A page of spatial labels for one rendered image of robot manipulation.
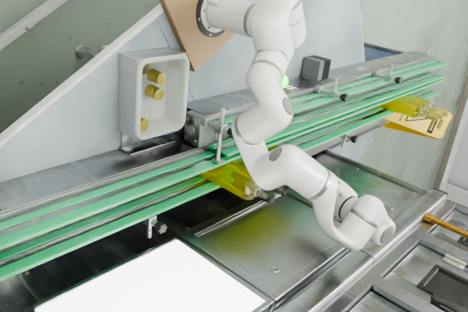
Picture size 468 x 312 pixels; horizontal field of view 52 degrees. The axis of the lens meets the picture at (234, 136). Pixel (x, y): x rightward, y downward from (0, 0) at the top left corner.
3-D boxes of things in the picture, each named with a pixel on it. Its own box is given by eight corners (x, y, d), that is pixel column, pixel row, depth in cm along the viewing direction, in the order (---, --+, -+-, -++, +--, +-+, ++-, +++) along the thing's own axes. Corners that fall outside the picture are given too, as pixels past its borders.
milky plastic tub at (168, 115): (117, 131, 132) (136, 142, 127) (118, 52, 123) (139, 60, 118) (166, 119, 144) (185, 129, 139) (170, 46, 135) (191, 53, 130)
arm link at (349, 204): (363, 227, 131) (355, 222, 133) (370, 199, 127) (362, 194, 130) (343, 233, 127) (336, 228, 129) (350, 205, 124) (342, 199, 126)
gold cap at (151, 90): (145, 84, 131) (154, 89, 129) (154, 83, 134) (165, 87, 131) (144, 97, 133) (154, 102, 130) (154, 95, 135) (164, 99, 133)
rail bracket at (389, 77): (370, 76, 211) (398, 84, 203) (373, 60, 209) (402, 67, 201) (374, 75, 214) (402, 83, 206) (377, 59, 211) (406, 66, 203)
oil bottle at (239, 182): (197, 175, 144) (250, 204, 131) (198, 158, 142) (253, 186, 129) (210, 169, 148) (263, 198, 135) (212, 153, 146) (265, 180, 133)
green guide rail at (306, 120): (208, 147, 143) (227, 157, 138) (208, 145, 142) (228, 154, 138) (430, 74, 266) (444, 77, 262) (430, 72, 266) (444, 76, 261)
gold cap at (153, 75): (147, 69, 130) (157, 73, 127) (157, 67, 133) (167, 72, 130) (146, 81, 131) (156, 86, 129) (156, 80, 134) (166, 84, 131)
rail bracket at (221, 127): (197, 154, 140) (228, 170, 133) (201, 101, 134) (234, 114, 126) (204, 152, 142) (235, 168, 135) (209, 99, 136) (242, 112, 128)
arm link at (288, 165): (336, 136, 114) (293, 155, 125) (271, 85, 107) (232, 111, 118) (324, 193, 105) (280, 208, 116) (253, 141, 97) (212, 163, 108)
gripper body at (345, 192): (358, 223, 132) (330, 203, 141) (365, 191, 128) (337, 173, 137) (338, 229, 128) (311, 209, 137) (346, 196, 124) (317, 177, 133)
